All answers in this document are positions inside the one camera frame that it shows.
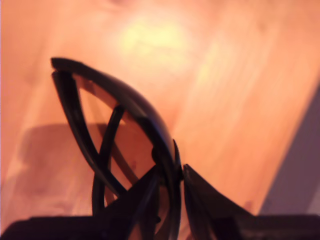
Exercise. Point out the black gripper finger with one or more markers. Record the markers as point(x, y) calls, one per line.
point(140, 200)
point(207, 205)

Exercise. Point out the black sunglasses blue mirrored lenses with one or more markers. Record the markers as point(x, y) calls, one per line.
point(150, 115)

